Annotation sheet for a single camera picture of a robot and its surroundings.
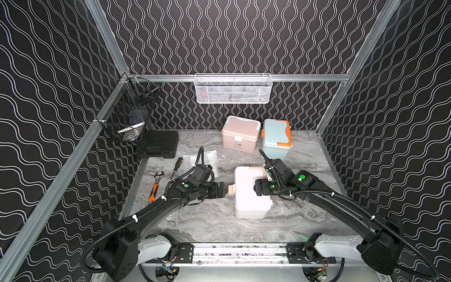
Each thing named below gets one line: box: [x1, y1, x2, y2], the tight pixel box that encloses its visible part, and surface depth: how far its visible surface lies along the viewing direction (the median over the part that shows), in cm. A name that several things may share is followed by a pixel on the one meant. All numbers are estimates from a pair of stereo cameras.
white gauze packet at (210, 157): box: [203, 149, 220, 166], surface depth 108 cm
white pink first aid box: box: [227, 166, 274, 220], surface depth 79 cm
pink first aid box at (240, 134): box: [221, 115, 261, 154], surface depth 105 cm
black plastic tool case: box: [135, 130, 180, 159], surface depth 106 cm
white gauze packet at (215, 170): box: [211, 163, 220, 179], surface depth 102 cm
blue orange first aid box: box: [260, 118, 294, 162], surface depth 100 cm
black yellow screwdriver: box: [170, 156, 184, 180], surface depth 105 cm
